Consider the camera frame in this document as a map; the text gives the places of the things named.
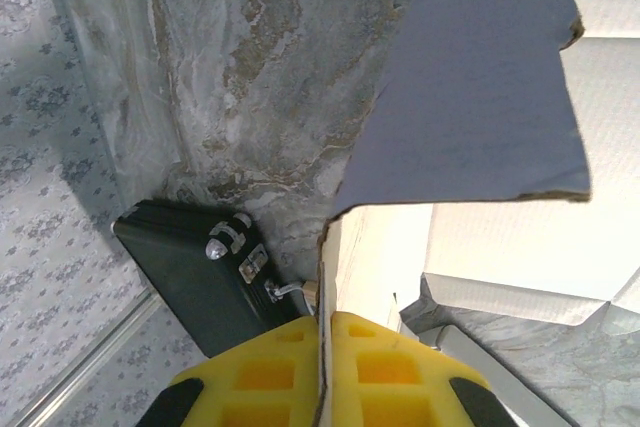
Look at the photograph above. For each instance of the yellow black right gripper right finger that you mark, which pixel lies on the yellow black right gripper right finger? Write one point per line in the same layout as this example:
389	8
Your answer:
400	387

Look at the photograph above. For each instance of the lavender paper box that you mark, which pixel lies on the lavender paper box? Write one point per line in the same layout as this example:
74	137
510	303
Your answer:
475	97

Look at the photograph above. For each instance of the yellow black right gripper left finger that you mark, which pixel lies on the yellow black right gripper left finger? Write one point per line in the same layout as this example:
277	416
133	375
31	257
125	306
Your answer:
260	382

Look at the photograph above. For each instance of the black hard case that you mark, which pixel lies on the black hard case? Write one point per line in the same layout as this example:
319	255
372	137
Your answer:
190	272

